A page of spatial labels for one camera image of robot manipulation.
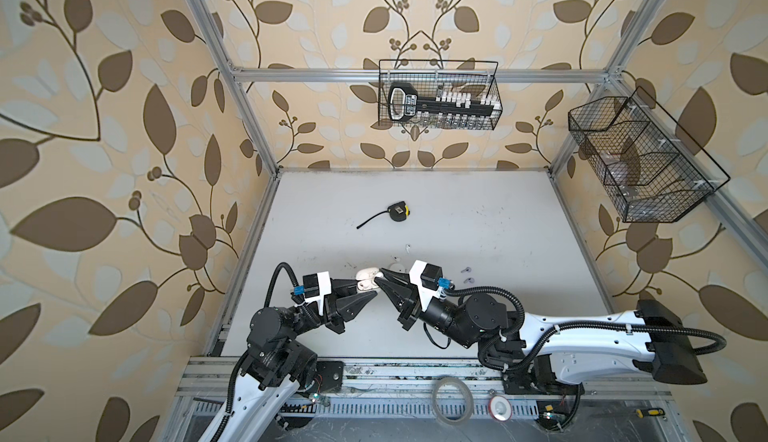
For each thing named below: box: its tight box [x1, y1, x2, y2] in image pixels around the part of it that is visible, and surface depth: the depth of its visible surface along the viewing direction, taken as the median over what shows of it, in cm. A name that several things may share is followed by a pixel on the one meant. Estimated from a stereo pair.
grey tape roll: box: [432, 376, 475, 426], surface depth 70 cm
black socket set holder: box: [387, 82, 500, 123], surface depth 85 cm
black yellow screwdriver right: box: [636, 408, 665, 418], surface depth 71 cm
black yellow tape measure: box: [356, 201, 411, 229], surface depth 107 cm
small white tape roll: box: [488, 395, 512, 422], surface depth 71 cm
